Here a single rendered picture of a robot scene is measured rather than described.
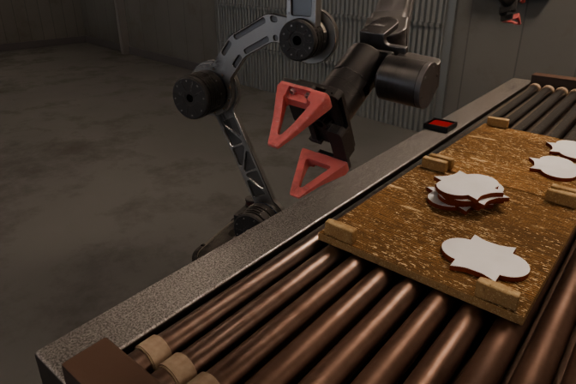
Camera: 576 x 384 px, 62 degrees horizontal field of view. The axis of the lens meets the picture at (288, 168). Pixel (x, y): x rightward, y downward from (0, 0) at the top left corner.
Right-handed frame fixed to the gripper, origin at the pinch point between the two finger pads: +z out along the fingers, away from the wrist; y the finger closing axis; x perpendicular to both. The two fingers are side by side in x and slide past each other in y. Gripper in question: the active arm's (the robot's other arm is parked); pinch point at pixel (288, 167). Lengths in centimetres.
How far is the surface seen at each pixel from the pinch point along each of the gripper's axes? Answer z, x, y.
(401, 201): -24.3, 0.5, 41.1
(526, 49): -273, 35, 209
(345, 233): -7.7, 2.1, 29.1
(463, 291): -6.4, -18.8, 28.6
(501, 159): -55, -10, 58
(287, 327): 12.0, -1.2, 21.6
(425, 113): -244, 101, 270
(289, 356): 15.5, -4.7, 18.5
